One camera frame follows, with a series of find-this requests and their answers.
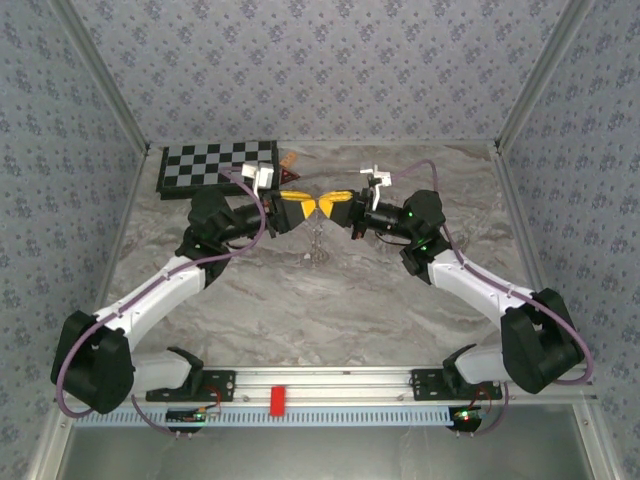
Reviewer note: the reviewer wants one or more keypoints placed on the small circuit board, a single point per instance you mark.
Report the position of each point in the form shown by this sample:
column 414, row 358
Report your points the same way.
column 190, row 415
column 467, row 415

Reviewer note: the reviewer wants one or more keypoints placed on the red block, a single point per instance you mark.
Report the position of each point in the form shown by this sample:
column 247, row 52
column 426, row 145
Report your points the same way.
column 278, row 400

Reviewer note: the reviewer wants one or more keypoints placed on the aluminium corner post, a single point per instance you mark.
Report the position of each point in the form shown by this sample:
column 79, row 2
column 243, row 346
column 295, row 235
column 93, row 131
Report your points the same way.
column 539, row 75
column 110, row 85

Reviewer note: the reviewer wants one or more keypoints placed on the black grey chessboard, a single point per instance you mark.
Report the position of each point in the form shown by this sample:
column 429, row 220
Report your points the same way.
column 200, row 162

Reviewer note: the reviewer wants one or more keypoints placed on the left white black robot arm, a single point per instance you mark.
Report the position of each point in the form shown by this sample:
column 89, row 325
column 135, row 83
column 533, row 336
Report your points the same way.
column 150, row 295

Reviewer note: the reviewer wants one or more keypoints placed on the red key tag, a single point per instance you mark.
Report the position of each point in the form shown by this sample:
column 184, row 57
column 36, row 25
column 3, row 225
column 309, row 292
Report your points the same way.
column 289, row 176

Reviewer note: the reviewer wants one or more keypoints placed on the grey metal shelf panel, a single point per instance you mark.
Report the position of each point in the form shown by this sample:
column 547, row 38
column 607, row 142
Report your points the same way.
column 325, row 450

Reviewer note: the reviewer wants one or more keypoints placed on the aluminium side frame rail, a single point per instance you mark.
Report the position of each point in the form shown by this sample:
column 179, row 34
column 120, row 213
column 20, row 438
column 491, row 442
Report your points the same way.
column 124, row 217
column 524, row 220

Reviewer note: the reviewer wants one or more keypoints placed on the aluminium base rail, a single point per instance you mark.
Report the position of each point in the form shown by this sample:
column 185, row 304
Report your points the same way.
column 325, row 380

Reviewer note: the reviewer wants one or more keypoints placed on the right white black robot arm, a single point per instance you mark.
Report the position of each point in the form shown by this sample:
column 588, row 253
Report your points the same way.
column 480, row 285

